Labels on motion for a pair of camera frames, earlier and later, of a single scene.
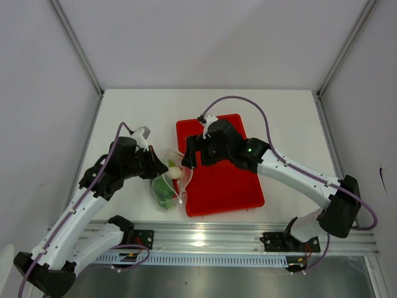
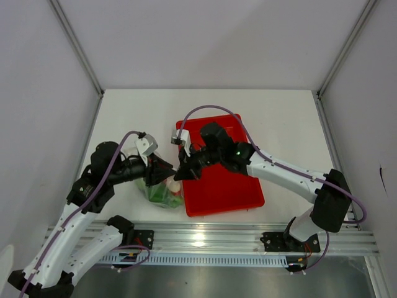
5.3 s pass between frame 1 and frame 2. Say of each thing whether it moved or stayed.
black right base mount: stayed
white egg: moved
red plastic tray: stayed
